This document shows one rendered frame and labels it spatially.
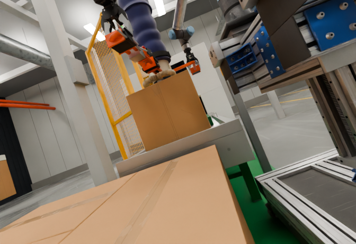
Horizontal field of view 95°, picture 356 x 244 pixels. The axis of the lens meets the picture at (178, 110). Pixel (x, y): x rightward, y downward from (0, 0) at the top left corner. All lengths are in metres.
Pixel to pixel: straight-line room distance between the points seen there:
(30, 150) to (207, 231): 13.87
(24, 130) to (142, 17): 13.32
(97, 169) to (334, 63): 1.88
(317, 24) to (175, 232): 0.45
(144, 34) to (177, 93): 0.56
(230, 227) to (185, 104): 0.72
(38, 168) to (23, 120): 3.15
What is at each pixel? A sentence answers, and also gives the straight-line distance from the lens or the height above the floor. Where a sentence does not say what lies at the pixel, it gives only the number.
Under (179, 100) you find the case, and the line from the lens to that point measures 0.92.
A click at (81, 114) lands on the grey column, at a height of 1.13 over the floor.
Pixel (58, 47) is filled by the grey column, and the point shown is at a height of 1.90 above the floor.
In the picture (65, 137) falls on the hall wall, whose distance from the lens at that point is 12.41.
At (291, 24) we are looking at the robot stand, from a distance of 0.44.
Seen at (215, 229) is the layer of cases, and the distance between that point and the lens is 0.28.
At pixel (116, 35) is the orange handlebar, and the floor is 1.08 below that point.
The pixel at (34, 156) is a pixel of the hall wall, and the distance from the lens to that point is 13.89.
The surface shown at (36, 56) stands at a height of 4.88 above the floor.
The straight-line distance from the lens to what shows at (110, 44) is 0.71.
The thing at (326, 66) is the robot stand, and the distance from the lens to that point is 0.55.
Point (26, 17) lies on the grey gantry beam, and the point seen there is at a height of 3.10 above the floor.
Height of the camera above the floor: 0.70
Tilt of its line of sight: 4 degrees up
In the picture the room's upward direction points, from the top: 21 degrees counter-clockwise
